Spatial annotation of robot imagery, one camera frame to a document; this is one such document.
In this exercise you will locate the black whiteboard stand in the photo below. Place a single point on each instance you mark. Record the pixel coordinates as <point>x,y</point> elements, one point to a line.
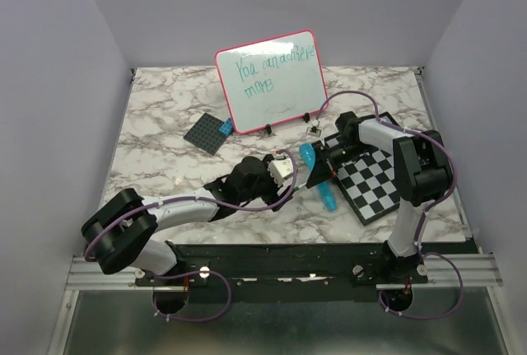
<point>268,128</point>

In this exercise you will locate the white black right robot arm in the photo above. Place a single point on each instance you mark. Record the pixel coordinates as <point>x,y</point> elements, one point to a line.
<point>423,176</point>

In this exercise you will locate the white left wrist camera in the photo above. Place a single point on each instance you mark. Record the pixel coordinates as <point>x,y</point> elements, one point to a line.
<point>280,170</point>

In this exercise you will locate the blue lego brick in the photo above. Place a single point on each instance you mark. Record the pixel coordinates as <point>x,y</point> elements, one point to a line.
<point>227,128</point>

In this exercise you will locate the dark grey lego baseplate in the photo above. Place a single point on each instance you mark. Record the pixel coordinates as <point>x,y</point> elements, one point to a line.
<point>205,135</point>

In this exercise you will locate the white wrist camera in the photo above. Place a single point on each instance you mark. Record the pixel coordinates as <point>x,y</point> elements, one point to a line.
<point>280,170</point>
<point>315,130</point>

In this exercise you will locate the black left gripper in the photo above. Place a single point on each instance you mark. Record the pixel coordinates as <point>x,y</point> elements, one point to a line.
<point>273,198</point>

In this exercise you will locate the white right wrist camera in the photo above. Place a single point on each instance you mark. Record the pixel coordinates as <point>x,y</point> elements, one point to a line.
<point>315,130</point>

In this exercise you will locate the black white chessboard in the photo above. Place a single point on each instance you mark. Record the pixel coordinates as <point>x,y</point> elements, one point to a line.
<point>376,182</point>

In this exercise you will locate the pink framed whiteboard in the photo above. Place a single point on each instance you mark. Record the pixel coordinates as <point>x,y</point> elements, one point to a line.
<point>272,81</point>

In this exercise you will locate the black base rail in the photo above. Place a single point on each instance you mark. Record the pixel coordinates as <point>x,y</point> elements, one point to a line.
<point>285,273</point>

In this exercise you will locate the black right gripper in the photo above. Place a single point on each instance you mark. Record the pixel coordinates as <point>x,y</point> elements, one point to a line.
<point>323,171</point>

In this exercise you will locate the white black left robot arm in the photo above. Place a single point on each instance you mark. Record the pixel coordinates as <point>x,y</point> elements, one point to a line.
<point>119,235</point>

